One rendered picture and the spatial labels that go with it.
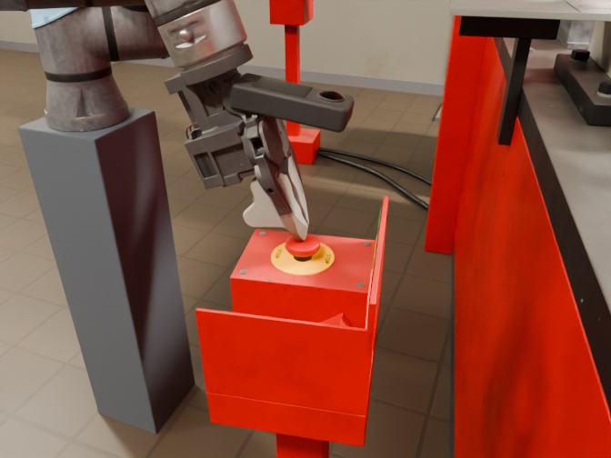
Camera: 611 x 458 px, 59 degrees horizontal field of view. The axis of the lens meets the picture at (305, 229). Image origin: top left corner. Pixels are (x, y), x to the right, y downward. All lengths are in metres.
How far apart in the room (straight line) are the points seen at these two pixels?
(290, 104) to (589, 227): 0.29
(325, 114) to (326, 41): 3.69
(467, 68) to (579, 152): 1.16
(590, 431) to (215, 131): 0.40
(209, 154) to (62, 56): 0.56
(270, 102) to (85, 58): 0.59
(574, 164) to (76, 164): 0.82
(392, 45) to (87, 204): 3.21
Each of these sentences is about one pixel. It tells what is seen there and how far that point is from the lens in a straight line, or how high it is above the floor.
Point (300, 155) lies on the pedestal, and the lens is 2.78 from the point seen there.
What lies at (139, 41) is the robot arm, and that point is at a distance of 1.05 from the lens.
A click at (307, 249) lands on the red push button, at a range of 0.58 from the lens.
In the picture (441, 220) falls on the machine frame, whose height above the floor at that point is 0.14.
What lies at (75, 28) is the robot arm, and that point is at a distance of 1.04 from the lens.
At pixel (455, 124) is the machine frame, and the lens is 1.89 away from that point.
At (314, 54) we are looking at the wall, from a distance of 4.24.
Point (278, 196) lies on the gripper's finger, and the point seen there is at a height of 0.88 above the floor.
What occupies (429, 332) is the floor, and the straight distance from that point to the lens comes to 1.73.
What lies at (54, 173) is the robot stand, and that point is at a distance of 1.13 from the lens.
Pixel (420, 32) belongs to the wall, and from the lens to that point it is 4.00.
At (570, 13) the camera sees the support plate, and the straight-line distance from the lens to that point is 0.87.
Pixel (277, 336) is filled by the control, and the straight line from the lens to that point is 0.49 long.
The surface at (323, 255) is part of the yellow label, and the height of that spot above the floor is 0.78.
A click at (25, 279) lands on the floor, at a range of 2.15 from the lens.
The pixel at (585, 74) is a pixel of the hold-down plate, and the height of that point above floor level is 0.91.
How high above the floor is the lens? 1.12
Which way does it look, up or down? 30 degrees down
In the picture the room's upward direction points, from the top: straight up
